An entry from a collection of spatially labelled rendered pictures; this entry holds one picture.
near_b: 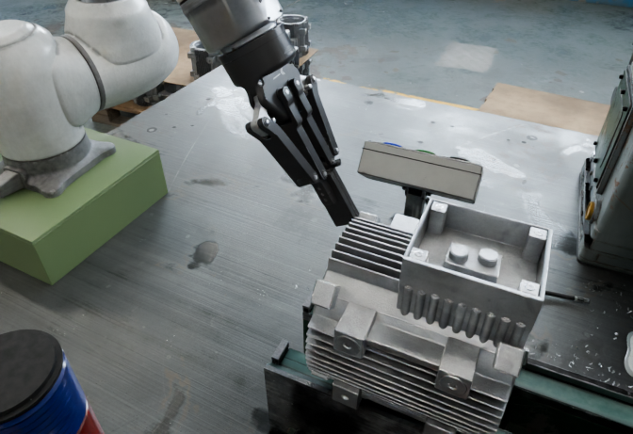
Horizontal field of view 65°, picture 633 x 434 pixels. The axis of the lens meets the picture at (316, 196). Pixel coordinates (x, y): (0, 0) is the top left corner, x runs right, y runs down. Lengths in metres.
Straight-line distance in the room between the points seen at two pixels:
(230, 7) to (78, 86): 0.56
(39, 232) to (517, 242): 0.75
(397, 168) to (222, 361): 0.39
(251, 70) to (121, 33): 0.55
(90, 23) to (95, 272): 0.45
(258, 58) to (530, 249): 0.32
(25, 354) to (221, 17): 0.32
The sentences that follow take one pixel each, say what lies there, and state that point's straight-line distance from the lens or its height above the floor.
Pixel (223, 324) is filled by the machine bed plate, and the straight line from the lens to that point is 0.85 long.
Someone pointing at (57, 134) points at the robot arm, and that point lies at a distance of 1.02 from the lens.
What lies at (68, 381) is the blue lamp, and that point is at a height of 1.20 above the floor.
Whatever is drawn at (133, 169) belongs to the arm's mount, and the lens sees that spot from 1.05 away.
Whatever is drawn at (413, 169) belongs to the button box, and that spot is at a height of 1.07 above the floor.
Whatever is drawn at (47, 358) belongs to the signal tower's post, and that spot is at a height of 1.22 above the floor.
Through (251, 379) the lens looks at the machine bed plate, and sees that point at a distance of 0.79.
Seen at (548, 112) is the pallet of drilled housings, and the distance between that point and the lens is 3.14.
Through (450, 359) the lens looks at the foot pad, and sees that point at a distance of 0.48.
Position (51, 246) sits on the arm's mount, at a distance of 0.97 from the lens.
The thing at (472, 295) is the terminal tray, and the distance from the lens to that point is 0.46.
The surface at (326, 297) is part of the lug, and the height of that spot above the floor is 1.08.
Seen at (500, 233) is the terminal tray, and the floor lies 1.13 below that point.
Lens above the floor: 1.46
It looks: 37 degrees down
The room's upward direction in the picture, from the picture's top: straight up
